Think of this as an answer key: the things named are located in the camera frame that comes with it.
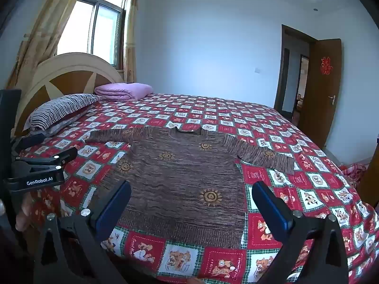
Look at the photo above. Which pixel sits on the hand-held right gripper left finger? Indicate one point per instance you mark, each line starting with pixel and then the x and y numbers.
pixel 114 211

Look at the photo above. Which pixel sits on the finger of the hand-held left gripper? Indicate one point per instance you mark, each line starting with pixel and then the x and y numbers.
pixel 28 142
pixel 50 157

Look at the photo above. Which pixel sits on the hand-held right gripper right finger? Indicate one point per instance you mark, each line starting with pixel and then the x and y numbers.
pixel 274 213

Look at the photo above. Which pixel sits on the brown knitted sweater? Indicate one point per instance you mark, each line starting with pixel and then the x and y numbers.
pixel 183 177

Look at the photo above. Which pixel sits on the person's left hand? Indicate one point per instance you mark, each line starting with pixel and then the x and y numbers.
pixel 25 213

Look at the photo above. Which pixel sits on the red printed bedsheet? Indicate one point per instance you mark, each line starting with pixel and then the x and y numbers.
pixel 299 186

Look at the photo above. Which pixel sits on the striped pillow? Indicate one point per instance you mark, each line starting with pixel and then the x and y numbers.
pixel 59 109

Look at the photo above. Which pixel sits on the cream and wood headboard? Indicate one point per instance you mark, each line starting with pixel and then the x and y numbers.
pixel 74 78

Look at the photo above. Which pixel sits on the red cloth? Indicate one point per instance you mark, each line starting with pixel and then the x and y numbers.
pixel 353 171

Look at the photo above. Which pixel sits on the folded pink blanket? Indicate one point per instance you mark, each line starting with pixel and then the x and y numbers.
pixel 124 90

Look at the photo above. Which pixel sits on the wooden furniture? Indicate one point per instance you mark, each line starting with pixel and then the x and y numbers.
pixel 371 183

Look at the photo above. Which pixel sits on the brown wooden door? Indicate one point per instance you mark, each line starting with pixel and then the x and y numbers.
pixel 319 112

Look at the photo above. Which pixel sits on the yellow curtain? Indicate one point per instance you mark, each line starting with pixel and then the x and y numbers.
pixel 130 35
pixel 44 29

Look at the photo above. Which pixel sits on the window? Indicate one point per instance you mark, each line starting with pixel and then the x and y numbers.
pixel 103 29

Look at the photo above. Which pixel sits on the red paper door decoration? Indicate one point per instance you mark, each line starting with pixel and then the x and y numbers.
pixel 325 66

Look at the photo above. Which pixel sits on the dark wooden door frame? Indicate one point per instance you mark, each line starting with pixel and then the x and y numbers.
pixel 279 88

